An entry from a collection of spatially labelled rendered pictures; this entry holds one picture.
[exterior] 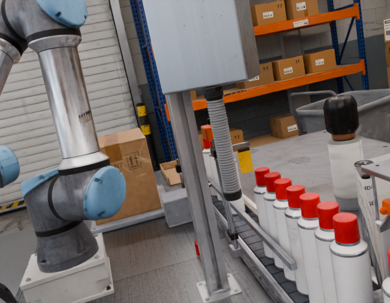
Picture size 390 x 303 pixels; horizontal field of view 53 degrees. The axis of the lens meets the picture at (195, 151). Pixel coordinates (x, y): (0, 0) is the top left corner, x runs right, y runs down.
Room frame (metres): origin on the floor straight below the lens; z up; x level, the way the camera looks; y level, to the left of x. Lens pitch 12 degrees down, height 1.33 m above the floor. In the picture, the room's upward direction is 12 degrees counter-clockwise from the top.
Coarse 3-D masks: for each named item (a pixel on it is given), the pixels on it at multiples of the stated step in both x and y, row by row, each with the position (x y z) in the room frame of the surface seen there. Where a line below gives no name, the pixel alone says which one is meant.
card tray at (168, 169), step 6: (168, 162) 1.99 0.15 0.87; (174, 162) 2.00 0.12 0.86; (162, 168) 1.88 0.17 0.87; (168, 168) 1.99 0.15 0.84; (174, 168) 1.97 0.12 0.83; (168, 174) 1.88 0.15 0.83; (174, 174) 1.86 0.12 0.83; (168, 180) 1.70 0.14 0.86; (174, 180) 1.75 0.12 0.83; (180, 180) 1.73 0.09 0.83
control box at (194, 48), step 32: (160, 0) 0.73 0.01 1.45; (192, 0) 0.71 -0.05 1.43; (224, 0) 0.68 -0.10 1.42; (160, 32) 0.74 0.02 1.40; (192, 32) 0.71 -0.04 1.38; (224, 32) 0.69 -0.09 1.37; (160, 64) 0.74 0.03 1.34; (192, 64) 0.72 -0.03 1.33; (224, 64) 0.69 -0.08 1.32; (256, 64) 0.74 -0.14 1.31
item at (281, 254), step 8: (208, 176) 1.27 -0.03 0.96; (216, 184) 1.16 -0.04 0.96; (232, 208) 0.97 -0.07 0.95; (240, 208) 0.93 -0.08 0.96; (240, 216) 0.91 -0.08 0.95; (248, 216) 0.87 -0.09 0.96; (248, 224) 0.85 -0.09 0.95; (256, 224) 0.82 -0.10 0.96; (256, 232) 0.79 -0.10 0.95; (264, 232) 0.77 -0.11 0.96; (264, 240) 0.75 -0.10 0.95; (272, 240) 0.73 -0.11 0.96; (272, 248) 0.71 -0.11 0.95; (280, 248) 0.69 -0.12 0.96; (280, 256) 0.67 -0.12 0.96; (288, 256) 0.65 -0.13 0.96; (288, 264) 0.63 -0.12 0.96; (296, 264) 0.63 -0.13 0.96
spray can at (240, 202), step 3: (237, 168) 1.10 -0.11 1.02; (237, 171) 1.10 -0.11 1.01; (237, 174) 1.10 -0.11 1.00; (240, 183) 1.10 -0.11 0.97; (240, 186) 1.10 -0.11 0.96; (240, 198) 1.09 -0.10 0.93; (237, 201) 1.09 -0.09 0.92; (240, 201) 1.09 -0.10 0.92; (243, 201) 1.10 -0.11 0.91; (240, 204) 1.09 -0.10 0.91; (243, 204) 1.10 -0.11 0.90; (231, 207) 1.09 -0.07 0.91; (243, 207) 1.09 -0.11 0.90; (234, 210) 1.09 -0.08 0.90; (234, 213) 1.09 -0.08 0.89
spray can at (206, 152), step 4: (204, 140) 1.29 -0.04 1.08; (204, 144) 1.30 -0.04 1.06; (208, 144) 1.29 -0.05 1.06; (208, 148) 1.29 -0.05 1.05; (204, 152) 1.29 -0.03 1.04; (208, 152) 1.28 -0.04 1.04; (204, 156) 1.29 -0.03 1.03; (208, 156) 1.28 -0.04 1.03; (204, 160) 1.30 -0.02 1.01; (208, 160) 1.28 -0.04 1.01; (208, 164) 1.28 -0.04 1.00; (208, 168) 1.29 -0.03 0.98; (208, 172) 1.29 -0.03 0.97; (212, 176) 1.28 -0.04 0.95; (212, 188) 1.28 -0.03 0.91; (212, 192) 1.29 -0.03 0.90; (216, 192) 1.28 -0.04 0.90; (212, 196) 1.29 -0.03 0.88; (216, 196) 1.28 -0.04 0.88
